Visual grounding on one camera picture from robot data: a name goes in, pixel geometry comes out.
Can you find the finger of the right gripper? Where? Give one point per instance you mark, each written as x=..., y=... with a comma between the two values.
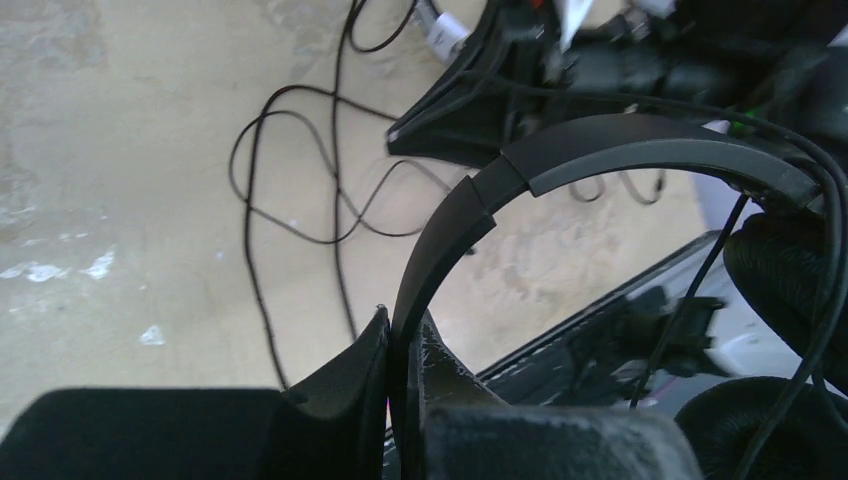
x=470, y=112

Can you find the white and black headphones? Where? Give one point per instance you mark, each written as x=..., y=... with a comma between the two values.
x=444, y=34

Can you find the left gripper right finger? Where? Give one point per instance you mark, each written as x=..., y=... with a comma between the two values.
x=457, y=428

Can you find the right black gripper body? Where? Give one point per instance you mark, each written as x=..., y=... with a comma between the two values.
x=784, y=61

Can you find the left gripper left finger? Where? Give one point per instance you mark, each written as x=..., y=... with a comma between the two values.
x=328, y=426

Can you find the black headphones with cable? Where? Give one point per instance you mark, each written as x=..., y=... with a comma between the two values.
x=784, y=247

